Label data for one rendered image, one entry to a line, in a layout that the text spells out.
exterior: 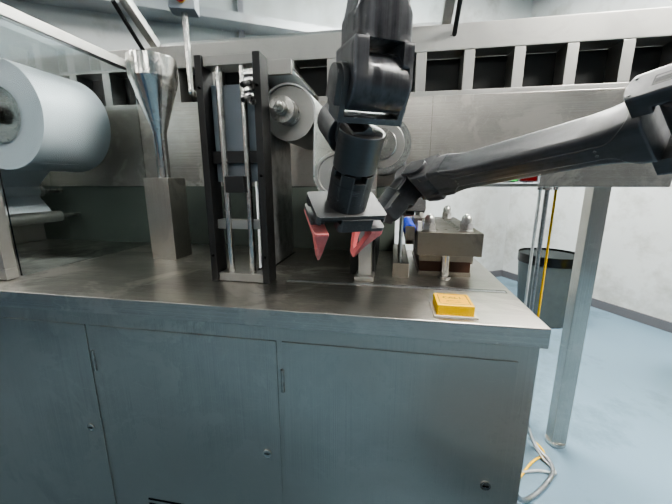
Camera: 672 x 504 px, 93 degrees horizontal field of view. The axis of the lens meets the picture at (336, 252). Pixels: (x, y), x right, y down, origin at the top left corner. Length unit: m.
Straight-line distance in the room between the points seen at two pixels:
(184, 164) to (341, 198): 1.10
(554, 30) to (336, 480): 1.41
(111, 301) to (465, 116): 1.15
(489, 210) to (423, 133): 3.08
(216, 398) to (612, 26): 1.53
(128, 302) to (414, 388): 0.65
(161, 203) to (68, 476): 0.83
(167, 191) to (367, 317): 0.79
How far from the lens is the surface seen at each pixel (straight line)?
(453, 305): 0.67
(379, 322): 0.64
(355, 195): 0.42
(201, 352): 0.84
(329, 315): 0.65
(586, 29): 1.41
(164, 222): 1.20
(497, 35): 1.33
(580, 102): 1.36
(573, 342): 1.69
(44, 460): 1.37
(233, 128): 0.88
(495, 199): 4.28
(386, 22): 0.39
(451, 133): 1.23
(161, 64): 1.22
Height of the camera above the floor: 1.15
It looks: 12 degrees down
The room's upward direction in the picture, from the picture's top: straight up
